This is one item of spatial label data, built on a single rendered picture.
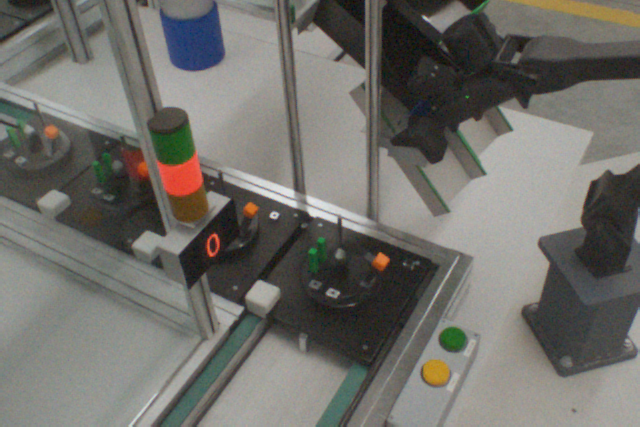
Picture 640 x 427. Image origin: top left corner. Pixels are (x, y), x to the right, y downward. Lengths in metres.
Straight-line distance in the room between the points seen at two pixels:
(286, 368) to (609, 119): 2.37
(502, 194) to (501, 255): 0.18
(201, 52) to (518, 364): 1.16
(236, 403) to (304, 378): 0.12
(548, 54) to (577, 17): 3.05
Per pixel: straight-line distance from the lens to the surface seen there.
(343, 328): 1.16
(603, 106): 3.36
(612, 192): 1.07
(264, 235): 1.30
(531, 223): 1.50
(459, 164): 1.37
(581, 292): 1.14
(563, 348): 1.26
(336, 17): 1.19
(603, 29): 3.93
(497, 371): 1.26
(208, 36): 1.92
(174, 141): 0.85
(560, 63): 0.95
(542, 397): 1.25
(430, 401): 1.10
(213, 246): 0.98
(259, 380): 1.18
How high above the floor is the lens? 1.91
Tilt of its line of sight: 43 degrees down
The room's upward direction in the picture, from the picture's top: 4 degrees counter-clockwise
